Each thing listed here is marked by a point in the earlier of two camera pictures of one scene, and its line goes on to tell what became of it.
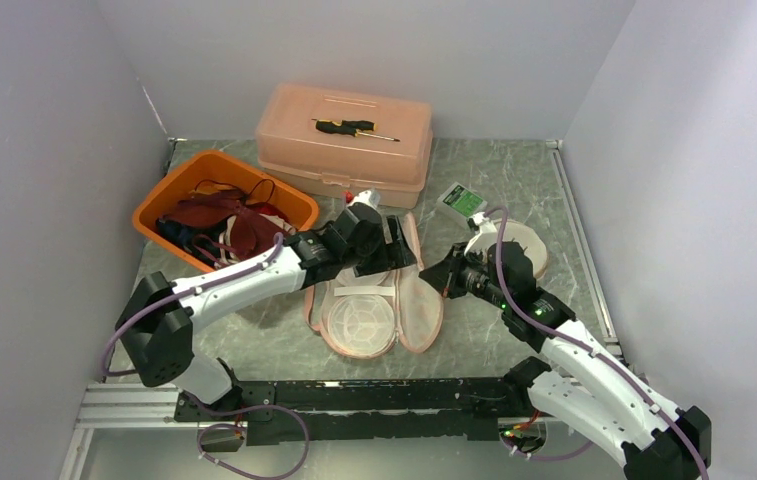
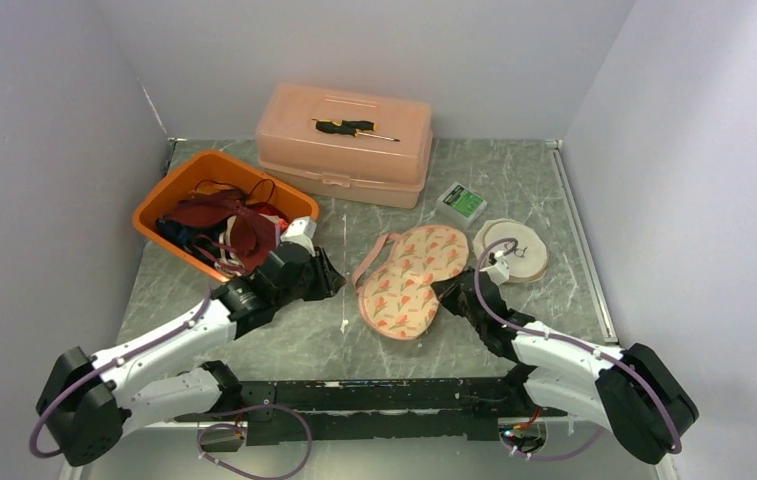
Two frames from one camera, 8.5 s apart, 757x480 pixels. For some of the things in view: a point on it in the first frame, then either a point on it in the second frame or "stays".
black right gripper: [439, 275] → [446, 290]
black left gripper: [392, 255] → [328, 279]
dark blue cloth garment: [180, 233] stays
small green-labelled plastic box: [460, 203] stays
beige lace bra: [227, 256] stays
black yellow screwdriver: [350, 127] stays
